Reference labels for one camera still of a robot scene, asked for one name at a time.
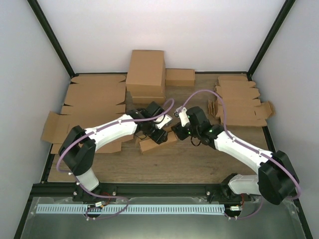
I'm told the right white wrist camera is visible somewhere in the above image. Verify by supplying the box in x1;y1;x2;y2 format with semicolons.
174;106;190;127

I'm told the right black frame post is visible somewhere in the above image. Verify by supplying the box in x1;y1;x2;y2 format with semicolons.
247;0;296;78

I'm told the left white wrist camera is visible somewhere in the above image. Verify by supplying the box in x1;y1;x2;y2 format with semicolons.
154;115;172;129

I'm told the black frame post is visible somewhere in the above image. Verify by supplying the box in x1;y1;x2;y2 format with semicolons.
247;0;296;78
27;0;76;78

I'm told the black aluminium frame rail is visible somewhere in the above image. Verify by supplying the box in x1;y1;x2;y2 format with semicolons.
32;183;296;200

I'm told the large flat cardboard blank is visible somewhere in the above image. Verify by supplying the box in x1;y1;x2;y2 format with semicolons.
41;112;120;154
61;74;126;115

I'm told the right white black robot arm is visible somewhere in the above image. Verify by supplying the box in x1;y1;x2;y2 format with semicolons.
171;107;299;205

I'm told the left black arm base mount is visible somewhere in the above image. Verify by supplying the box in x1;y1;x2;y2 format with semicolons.
72;183;118;203

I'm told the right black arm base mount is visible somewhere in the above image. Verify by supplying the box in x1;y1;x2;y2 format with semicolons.
205;173;242;204

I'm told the large folded cardboard box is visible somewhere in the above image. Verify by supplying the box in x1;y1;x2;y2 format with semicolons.
126;50;165;97

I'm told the left black frame post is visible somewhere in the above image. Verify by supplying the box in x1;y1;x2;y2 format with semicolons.
27;0;76;78

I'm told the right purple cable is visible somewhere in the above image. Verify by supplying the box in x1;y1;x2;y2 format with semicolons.
178;89;302;221

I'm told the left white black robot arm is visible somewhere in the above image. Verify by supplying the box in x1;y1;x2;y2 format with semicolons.
59;102;172;201

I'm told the small cardboard box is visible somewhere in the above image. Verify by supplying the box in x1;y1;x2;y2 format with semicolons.
165;68;195;87
135;127;178;154

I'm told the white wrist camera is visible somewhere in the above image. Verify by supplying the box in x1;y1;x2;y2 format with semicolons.
174;106;190;127
154;115;172;129

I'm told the large flat cardboard blank front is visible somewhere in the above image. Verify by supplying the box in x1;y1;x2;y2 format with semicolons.
41;112;120;154

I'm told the stack of small cardboard blanks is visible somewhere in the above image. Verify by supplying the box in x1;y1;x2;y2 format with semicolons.
208;75;275;127

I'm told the small folded cardboard box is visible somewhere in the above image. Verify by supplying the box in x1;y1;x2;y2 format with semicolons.
165;68;195;87

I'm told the large flat cardboard blank back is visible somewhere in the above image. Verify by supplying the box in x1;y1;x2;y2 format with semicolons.
61;74;126;115

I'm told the light blue slotted cable duct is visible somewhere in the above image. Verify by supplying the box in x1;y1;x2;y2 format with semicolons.
35;204;225;215

